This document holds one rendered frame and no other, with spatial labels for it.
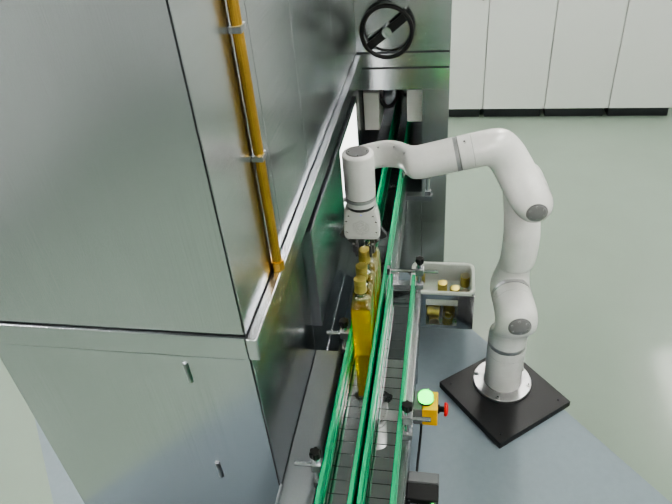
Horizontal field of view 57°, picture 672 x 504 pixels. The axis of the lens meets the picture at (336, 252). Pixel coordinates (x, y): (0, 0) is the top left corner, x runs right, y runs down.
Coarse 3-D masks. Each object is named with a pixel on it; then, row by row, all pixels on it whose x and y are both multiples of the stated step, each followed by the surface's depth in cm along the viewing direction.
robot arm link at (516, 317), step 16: (512, 288) 182; (528, 288) 184; (496, 304) 183; (512, 304) 178; (528, 304) 177; (496, 320) 182; (512, 320) 176; (528, 320) 176; (496, 336) 189; (512, 336) 182; (512, 352) 192
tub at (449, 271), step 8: (416, 264) 226; (424, 264) 226; (432, 264) 225; (440, 264) 225; (448, 264) 224; (456, 264) 224; (464, 264) 223; (440, 272) 226; (448, 272) 226; (456, 272) 225; (464, 272) 225; (472, 272) 219; (432, 280) 228; (448, 280) 227; (456, 280) 227; (472, 280) 216; (424, 288) 225; (432, 288) 225; (448, 288) 224; (464, 288) 223; (472, 288) 212
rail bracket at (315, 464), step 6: (312, 450) 145; (318, 450) 145; (312, 456) 144; (318, 456) 144; (294, 462) 148; (300, 462) 148; (306, 462) 148; (312, 462) 147; (318, 462) 146; (312, 468) 147; (318, 468) 146; (318, 474) 149; (318, 480) 150
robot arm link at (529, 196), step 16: (496, 128) 155; (464, 144) 154; (480, 144) 153; (496, 144) 152; (512, 144) 153; (464, 160) 155; (480, 160) 155; (496, 160) 154; (512, 160) 154; (528, 160) 155; (496, 176) 158; (512, 176) 155; (528, 176) 154; (512, 192) 155; (528, 192) 153; (544, 192) 153; (512, 208) 158; (528, 208) 154; (544, 208) 154
